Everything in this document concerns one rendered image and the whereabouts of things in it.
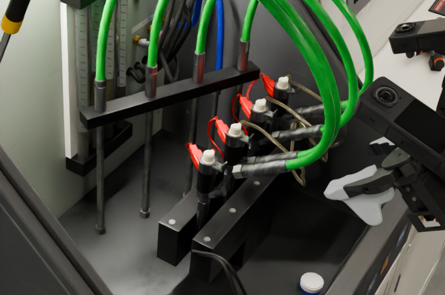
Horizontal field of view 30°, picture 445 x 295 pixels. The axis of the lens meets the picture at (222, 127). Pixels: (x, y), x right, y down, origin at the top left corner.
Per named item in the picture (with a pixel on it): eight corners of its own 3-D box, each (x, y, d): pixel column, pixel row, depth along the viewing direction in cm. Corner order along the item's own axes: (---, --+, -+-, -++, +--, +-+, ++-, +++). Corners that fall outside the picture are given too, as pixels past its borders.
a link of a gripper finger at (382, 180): (344, 206, 85) (413, 181, 79) (336, 194, 85) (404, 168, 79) (361, 181, 89) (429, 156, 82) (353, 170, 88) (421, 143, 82)
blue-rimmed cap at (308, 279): (316, 299, 139) (318, 293, 138) (295, 288, 141) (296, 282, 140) (326, 284, 142) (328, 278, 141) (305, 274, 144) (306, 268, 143)
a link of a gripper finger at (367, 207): (338, 243, 90) (406, 221, 84) (308, 199, 89) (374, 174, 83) (349, 227, 92) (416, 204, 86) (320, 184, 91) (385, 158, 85)
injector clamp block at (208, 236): (204, 313, 135) (212, 248, 125) (154, 286, 138) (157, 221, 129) (298, 197, 159) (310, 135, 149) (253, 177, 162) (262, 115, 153)
